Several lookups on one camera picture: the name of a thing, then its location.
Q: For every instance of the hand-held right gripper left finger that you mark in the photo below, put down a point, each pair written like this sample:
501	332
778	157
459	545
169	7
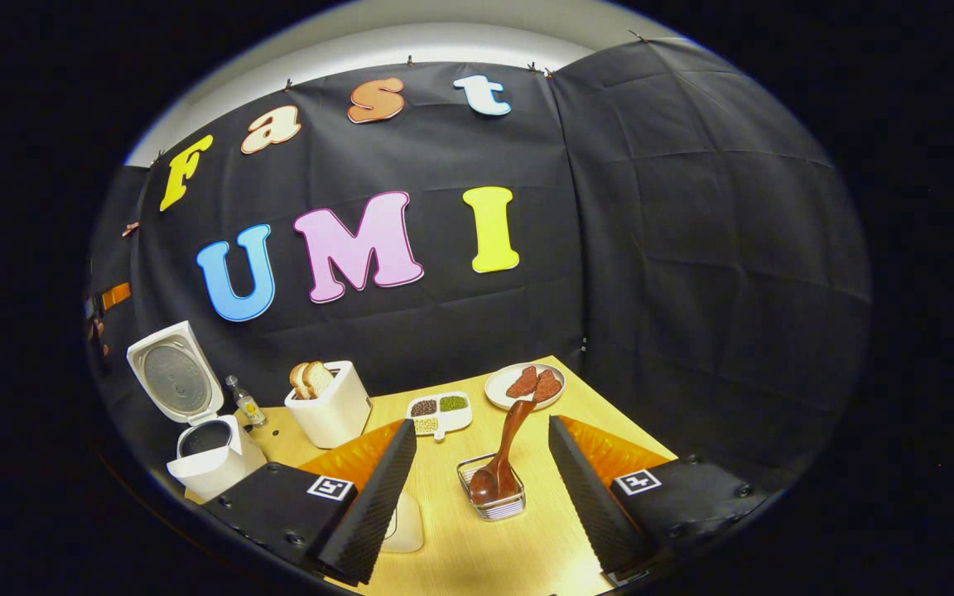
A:
361	513

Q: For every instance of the white rice cooker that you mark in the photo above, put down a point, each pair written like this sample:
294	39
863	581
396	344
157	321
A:
175	377

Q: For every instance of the clear container of rice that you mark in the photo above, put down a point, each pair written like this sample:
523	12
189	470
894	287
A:
407	526

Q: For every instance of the small glass bottle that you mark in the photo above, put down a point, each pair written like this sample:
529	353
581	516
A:
247	406

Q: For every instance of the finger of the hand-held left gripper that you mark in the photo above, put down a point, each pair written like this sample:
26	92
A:
117	295

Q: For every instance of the bread slice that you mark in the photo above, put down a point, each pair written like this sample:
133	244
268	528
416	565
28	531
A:
320	377
300	381

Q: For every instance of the round white plate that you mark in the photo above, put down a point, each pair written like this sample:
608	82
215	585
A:
498	393

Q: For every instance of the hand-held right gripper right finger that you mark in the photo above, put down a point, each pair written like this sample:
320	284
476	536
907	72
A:
589	505

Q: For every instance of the black backdrop cloth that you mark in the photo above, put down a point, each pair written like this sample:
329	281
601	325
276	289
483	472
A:
692	248

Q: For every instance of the brown wooden spoon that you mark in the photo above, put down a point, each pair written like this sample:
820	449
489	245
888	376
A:
510	443

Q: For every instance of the red meat slice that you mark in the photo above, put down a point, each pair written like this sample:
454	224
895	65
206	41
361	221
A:
546	387
522	382

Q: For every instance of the divided white bean dish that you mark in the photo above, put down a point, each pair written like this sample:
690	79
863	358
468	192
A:
440	414

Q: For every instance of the white toaster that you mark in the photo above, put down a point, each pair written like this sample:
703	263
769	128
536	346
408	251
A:
332	418

